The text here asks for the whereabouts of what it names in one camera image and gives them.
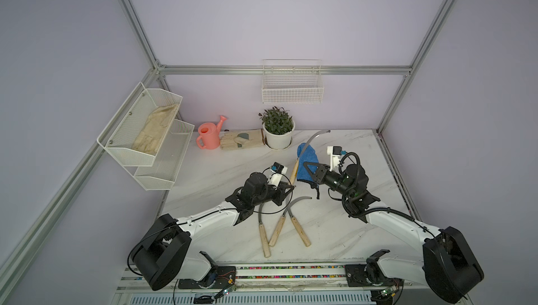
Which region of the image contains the white plant pot with saucer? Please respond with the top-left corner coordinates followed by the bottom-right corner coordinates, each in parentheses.
top-left (262, 121), bottom-right (296, 150)

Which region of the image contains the aluminium frame profile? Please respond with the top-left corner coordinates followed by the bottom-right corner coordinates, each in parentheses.
top-left (1, 0), bottom-right (457, 297)

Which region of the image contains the white mesh shelf basket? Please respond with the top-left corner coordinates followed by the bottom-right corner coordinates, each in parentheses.
top-left (134, 119), bottom-right (194, 191)
top-left (97, 83), bottom-right (183, 167)

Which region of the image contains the white wire wall basket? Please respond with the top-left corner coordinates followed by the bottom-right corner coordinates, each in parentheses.
top-left (261, 59), bottom-right (324, 105)

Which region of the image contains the white mesh upper shelf basket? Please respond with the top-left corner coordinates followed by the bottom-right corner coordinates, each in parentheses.
top-left (97, 83), bottom-right (183, 167)

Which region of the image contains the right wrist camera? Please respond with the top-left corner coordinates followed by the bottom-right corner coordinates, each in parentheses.
top-left (327, 146), bottom-right (347, 171)

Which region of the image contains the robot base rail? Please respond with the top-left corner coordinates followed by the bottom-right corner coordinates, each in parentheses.
top-left (112, 262), bottom-right (422, 304)

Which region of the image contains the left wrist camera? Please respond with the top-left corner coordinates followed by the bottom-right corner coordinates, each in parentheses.
top-left (268, 162), bottom-right (288, 187)

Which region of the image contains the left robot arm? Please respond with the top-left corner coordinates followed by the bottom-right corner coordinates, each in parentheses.
top-left (127, 172), bottom-right (295, 291)

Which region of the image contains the pink watering can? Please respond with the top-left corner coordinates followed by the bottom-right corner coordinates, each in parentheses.
top-left (196, 115), bottom-right (227, 150)

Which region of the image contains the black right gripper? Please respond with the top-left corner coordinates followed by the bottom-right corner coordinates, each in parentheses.
top-left (304, 162), bottom-right (354, 199)

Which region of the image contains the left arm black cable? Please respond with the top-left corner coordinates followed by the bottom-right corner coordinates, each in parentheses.
top-left (127, 168), bottom-right (295, 276)

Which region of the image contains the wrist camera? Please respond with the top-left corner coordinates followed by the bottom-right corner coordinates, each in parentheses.
top-left (268, 162), bottom-right (288, 187)
top-left (327, 146), bottom-right (347, 171)

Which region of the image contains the sickle with wooden handle middle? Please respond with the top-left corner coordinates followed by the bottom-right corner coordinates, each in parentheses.
top-left (268, 197), bottom-right (311, 248)

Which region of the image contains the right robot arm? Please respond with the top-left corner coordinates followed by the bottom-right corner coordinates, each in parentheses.
top-left (303, 162), bottom-right (485, 304)

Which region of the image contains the white mesh lower shelf basket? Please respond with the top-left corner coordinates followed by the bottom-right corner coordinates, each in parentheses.
top-left (134, 119), bottom-right (194, 191)

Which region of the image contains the beige work glove on table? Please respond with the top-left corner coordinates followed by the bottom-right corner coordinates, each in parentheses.
top-left (220, 129), bottom-right (265, 151)

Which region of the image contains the blue fluffy rag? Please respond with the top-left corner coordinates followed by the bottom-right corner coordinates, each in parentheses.
top-left (296, 142), bottom-right (319, 189)

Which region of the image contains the green potted plant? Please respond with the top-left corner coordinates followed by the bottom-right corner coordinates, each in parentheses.
top-left (259, 106), bottom-right (294, 135)

